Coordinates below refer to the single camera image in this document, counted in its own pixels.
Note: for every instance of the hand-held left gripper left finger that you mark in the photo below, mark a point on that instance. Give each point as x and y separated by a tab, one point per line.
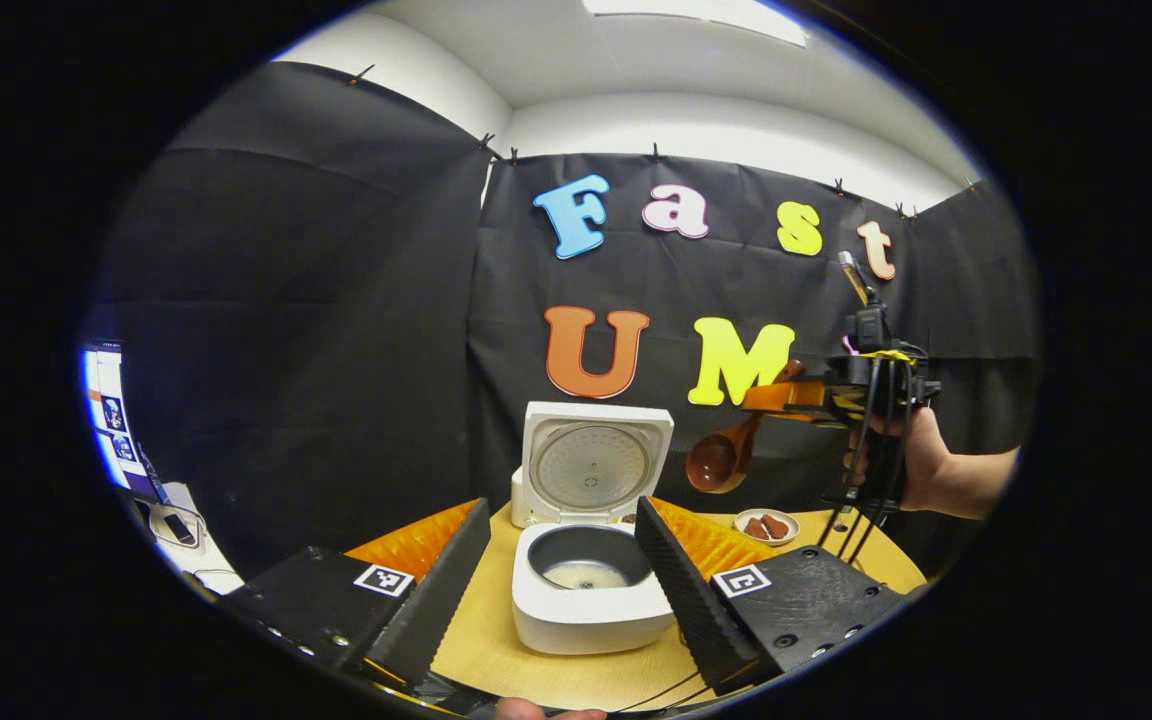
446	590

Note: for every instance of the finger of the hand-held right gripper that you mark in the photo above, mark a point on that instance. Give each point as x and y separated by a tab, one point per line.
786	393
826	415

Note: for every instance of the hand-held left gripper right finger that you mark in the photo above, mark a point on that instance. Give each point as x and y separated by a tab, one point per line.
681	590

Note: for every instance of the brown wooden spoon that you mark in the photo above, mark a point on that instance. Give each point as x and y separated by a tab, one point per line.
716	462

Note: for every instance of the white rice cooker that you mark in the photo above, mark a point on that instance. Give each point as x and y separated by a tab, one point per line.
586	625

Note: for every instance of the brown meat piece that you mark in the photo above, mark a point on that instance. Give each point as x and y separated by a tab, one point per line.
756	528
778	526

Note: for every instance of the white round plate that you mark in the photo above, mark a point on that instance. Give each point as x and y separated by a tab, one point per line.
751	512

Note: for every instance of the white side table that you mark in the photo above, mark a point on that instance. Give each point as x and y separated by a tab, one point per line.
206	565

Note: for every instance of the row of black cloth clips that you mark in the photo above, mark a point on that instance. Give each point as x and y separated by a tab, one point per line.
656	155

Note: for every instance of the small black device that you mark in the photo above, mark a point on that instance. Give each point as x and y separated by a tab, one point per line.
181	530

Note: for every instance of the black backdrop cloth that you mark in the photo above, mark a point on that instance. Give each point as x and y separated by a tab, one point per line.
316	350

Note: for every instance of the long ceiling light panel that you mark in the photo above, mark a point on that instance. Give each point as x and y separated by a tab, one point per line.
706	15

